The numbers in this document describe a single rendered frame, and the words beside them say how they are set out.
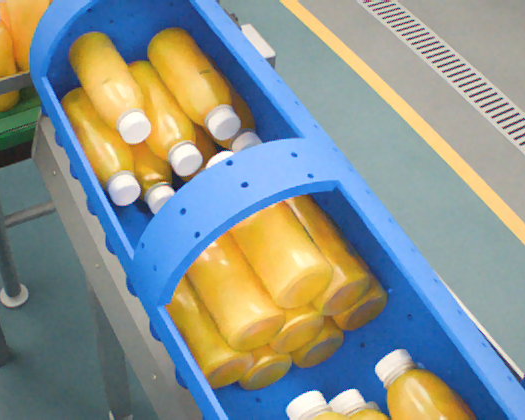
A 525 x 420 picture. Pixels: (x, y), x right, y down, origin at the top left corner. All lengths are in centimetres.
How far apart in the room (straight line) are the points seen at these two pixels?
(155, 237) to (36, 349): 135
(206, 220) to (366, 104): 205
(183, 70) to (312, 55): 192
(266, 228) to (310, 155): 9
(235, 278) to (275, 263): 5
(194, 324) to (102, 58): 40
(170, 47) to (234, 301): 42
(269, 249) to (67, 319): 142
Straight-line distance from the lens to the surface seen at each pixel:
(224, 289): 87
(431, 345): 96
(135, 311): 111
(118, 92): 108
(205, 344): 90
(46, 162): 137
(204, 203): 83
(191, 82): 109
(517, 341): 234
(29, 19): 133
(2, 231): 205
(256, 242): 86
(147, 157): 113
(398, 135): 275
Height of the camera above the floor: 184
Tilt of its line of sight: 49 degrees down
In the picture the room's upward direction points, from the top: 6 degrees clockwise
